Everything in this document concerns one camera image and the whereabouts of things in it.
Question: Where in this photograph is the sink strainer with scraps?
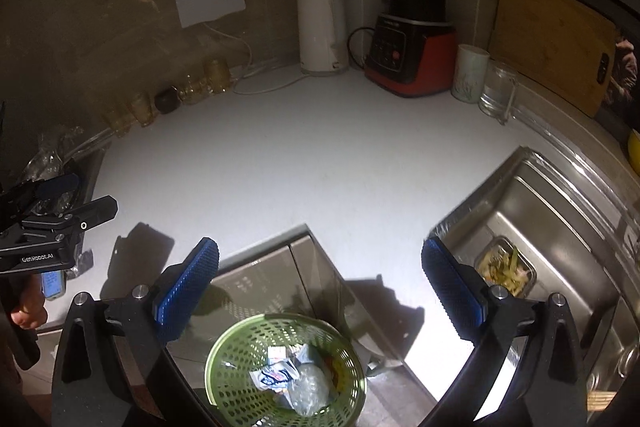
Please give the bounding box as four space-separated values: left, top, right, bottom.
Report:
474 236 537 298

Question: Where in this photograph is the wooden cutting board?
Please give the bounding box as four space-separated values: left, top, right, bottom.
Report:
489 0 617 117

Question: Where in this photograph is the clear glass mug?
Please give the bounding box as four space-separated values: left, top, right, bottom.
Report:
478 60 518 124

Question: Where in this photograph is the smartphone on gripper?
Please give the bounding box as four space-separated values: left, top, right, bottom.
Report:
41 270 66 300

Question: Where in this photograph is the red snack wrapper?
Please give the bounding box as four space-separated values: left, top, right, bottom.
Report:
322 355 350 395

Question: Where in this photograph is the white electric kettle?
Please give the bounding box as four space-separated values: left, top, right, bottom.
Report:
297 0 349 77

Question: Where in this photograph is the white power cable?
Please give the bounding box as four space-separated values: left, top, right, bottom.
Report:
202 22 312 96

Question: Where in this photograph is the person's left hand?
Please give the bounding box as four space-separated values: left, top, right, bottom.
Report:
11 274 48 331

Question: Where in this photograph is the yellow fruit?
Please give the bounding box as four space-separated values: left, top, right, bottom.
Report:
627 129 640 176

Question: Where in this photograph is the white wall socket cover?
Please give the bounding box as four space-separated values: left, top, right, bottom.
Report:
175 0 246 28

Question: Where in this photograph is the red black blender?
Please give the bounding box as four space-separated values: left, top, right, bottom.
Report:
364 0 458 98

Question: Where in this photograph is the black blender power cable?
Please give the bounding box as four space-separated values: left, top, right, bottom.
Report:
346 25 377 70

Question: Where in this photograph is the clear crumpled plastic bag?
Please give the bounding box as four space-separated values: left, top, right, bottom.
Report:
286 363 335 417

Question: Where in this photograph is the stainless steel sink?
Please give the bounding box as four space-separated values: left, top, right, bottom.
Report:
432 147 639 391

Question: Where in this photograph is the dark round jar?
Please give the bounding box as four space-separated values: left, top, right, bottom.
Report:
153 86 181 115

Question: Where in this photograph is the green perforated trash basket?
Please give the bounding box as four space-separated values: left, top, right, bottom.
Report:
204 313 367 426

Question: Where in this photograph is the clear plastic packaging pile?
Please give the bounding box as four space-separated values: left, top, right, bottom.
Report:
21 124 84 216

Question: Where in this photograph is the white printed ceramic mug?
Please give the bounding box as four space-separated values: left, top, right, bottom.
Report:
451 44 490 104

